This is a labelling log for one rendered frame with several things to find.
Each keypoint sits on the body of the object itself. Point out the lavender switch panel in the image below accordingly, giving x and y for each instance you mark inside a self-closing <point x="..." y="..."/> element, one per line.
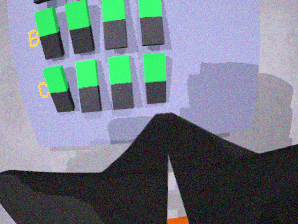
<point x="96" y="72"/>

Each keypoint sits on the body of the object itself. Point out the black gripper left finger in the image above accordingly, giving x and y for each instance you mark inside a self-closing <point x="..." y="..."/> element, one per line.
<point x="132" y="190"/>

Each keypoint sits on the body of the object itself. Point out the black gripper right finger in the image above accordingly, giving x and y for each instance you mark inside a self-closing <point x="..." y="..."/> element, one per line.
<point x="220" y="182"/>

